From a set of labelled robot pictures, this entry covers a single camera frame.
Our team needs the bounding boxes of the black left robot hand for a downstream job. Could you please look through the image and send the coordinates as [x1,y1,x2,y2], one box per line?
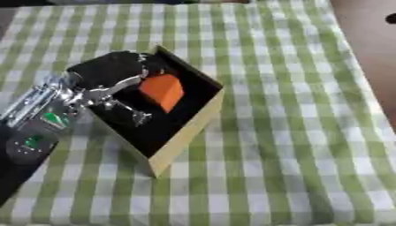
[66,50,179,128]

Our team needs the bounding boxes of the orange block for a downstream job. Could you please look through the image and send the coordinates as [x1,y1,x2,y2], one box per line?
[136,73,186,114]

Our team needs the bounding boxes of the tan cardboard box black inside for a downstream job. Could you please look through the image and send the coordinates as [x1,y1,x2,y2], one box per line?
[75,44,226,178]

